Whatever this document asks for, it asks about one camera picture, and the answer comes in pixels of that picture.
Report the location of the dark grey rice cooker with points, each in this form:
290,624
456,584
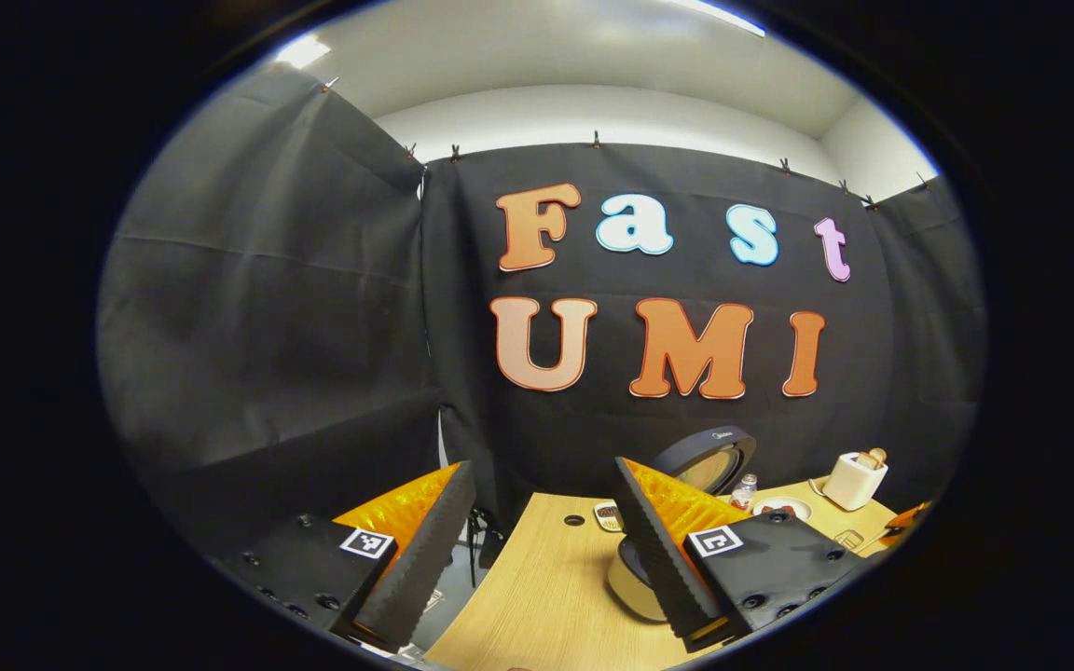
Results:
686,445

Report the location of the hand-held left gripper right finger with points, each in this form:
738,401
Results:
663,559

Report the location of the toast bread slice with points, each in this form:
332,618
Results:
873,458

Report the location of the black backdrop cloth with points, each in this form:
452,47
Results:
267,335

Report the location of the black tripod stand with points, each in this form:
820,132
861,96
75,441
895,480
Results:
476,540

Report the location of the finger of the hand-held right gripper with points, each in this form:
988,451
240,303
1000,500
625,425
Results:
905,524

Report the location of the small clear drink bottle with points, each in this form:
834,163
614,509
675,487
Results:
743,494

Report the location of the round white plate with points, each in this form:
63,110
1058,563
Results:
798,508

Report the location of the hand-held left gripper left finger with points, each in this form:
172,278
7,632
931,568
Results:
425,550

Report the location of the white toaster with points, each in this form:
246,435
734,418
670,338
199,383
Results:
849,485

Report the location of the rectangular ceiling light panel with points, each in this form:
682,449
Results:
302,50

